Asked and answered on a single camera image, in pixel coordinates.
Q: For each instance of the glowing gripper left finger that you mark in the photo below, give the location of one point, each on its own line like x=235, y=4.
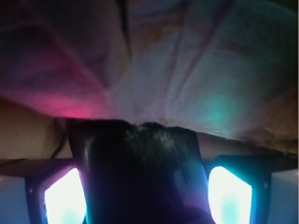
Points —
x=41, y=191

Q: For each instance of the black box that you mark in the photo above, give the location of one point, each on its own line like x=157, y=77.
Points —
x=146, y=174

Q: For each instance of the crumpled brown paper bag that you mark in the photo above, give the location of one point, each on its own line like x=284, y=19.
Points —
x=226, y=69

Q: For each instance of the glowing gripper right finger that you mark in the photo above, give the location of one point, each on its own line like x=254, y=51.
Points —
x=253, y=189

